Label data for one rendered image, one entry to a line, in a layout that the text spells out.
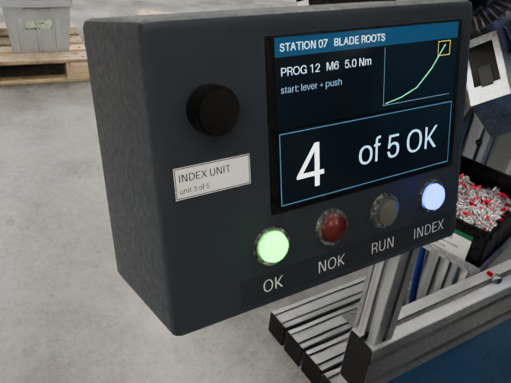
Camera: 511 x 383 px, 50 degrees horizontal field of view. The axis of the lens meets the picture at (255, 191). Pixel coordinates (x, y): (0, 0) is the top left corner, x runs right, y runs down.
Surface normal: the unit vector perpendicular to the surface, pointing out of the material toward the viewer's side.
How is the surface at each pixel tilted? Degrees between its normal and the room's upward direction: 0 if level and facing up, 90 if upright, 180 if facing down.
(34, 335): 0
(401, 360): 90
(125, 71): 90
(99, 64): 90
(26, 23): 95
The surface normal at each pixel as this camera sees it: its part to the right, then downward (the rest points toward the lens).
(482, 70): -0.59, -0.38
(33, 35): 0.37, 0.59
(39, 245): 0.09, -0.84
